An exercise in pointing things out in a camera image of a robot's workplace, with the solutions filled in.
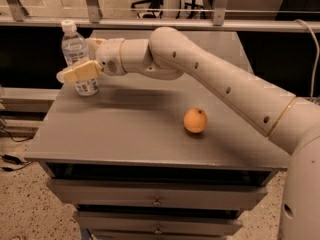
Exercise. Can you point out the black office chair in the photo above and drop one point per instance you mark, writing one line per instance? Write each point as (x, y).
(153, 10)

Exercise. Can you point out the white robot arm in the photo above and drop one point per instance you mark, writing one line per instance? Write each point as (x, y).
(291, 123)

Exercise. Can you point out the grey drawer cabinet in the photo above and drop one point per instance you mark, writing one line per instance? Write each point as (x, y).
(132, 130)

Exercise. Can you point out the orange fruit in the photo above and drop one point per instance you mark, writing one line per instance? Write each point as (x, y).
(195, 120)

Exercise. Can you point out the metal railing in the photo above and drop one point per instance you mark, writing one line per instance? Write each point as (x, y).
(224, 15)

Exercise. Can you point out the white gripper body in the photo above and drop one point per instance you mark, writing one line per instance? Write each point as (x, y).
(109, 56)

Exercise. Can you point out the grey drawer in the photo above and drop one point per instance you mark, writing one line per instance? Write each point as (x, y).
(157, 195)
(157, 224)

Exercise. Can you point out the clear plastic water bottle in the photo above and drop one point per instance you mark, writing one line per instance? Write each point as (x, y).
(75, 49)

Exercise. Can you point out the top grey drawer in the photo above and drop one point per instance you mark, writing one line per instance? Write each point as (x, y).
(157, 195)

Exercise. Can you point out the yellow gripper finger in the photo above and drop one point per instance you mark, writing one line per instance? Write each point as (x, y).
(82, 72)
(93, 44)

